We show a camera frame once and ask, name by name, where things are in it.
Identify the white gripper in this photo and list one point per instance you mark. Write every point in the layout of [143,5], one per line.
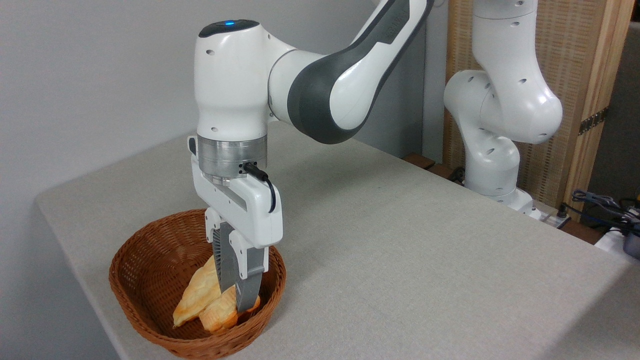
[250,210]

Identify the small bread piece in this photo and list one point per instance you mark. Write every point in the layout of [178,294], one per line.
[220,312]

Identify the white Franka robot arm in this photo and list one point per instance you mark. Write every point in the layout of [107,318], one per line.
[500,105]

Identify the long braided bread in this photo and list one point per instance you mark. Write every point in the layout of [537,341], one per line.
[197,295]

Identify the brown wicker basket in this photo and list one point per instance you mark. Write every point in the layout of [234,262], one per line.
[145,265]

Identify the black metal hinge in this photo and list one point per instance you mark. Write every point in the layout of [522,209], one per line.
[593,121]

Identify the white box with grey container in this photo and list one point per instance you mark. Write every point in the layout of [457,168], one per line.
[622,245]

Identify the wooden rattan screen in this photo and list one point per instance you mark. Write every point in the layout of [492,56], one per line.
[580,60]

